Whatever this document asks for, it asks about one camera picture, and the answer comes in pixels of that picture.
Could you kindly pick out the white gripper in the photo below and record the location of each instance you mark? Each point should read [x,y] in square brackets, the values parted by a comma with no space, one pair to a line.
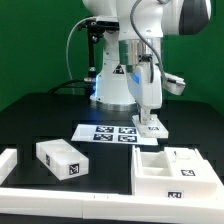
[146,90]

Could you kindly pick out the white cabinet body box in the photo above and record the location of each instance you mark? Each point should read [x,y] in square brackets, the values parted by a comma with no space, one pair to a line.
[150,176]

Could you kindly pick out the white door panel with tags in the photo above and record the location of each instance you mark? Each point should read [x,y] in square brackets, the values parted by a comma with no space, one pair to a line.
[188,163]

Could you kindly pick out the white cabinet top block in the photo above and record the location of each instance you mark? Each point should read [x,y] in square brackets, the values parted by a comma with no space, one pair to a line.
[63,160]

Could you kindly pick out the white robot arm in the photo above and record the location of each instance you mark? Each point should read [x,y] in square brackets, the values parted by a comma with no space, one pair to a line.
[149,21]

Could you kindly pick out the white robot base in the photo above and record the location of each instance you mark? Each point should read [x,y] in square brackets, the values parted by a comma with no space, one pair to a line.
[111,87]

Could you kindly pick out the white sheet with tags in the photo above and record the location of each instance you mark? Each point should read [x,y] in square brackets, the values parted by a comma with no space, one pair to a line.
[111,134]

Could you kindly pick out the white obstacle fence front bar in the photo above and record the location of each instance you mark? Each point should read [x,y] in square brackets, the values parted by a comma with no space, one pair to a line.
[110,206]

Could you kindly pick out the white obstacle fence left piece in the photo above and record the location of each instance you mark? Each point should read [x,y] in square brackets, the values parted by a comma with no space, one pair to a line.
[8,161]

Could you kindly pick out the black camera on stand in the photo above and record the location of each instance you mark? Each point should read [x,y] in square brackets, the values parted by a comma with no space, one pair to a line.
[102,23]

